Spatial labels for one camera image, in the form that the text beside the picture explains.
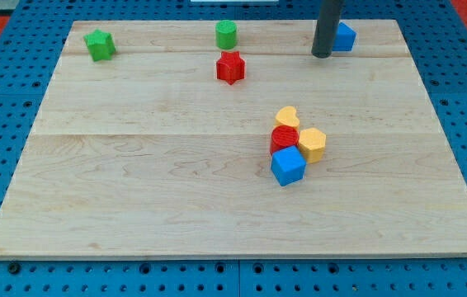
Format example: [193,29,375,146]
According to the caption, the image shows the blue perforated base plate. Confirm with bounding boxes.
[0,0,467,296]

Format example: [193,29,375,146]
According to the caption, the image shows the yellow hexagon block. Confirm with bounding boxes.
[298,128,327,163]

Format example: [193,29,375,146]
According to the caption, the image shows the green star block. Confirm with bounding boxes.
[83,29,116,62]

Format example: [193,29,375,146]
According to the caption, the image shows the blue cube block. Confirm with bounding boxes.
[271,146,306,186]

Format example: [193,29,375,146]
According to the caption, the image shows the green cylinder block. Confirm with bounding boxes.
[215,20,237,50]

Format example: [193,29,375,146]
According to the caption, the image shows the yellow heart block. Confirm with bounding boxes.
[274,106,300,130]

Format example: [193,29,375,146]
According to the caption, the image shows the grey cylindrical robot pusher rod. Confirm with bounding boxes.
[311,0,344,59]

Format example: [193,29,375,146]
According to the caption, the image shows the red star block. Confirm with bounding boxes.
[216,51,246,85]

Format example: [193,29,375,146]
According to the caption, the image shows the light wooden board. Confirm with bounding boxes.
[0,20,467,261]

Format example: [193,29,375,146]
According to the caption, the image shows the red cylinder block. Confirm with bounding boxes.
[269,125,300,154]

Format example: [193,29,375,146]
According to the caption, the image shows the blue pentagon block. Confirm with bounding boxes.
[333,22,356,52]

